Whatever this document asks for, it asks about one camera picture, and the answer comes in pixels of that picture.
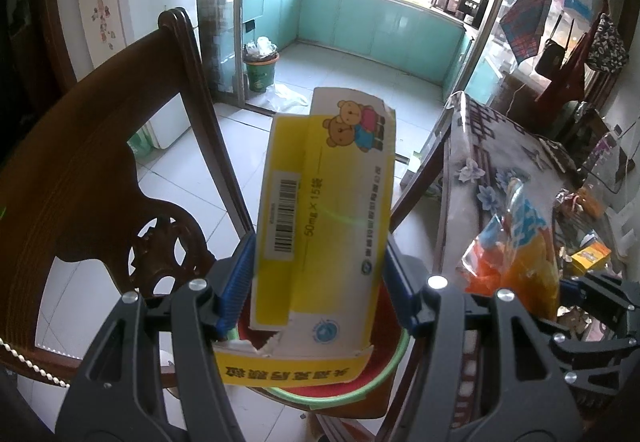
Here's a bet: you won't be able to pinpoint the orange snack bag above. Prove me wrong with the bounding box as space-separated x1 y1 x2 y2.
460 177 563 323

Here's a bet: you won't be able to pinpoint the black floral patterned bag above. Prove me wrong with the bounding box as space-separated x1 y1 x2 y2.
586 14 630 72

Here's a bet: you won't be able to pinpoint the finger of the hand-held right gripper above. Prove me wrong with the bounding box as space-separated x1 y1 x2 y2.
550 326 639 397
560 272 639 311

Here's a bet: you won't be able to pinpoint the carved wooden chair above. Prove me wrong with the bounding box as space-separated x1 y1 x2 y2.
0 8 256 388

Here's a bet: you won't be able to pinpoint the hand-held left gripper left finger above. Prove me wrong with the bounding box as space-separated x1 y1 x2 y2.
55 234 257 442

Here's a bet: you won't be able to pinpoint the floral tablecloth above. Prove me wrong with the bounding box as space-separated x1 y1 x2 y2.
435 91 640 353

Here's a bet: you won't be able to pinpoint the green trash bin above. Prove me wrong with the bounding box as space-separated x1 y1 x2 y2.
243 36 280 95

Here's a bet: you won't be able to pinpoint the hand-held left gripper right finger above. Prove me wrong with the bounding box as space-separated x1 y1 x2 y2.
382 242 586 442

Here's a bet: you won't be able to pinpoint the plaid cloth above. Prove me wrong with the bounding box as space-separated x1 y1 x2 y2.
500 0 555 63

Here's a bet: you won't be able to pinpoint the red basin with green rim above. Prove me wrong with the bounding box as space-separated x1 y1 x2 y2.
225 282 411 410

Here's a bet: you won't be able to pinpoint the small yellow box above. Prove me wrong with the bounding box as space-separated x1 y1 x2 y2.
570 242 613 275

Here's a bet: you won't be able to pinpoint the black handbag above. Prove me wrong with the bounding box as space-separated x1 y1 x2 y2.
536 19 576 78

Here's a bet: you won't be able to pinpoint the yellow bear print medicine box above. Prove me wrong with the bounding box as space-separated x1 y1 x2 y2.
214 87 397 388

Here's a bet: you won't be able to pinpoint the red garment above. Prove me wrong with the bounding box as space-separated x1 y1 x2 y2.
537 22 601 105

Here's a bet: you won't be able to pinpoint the teal kitchen cabinets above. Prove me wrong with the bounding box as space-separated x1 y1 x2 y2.
242 0 473 90

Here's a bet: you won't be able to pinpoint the white plastic bag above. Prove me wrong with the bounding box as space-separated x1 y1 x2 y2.
262 84 311 115

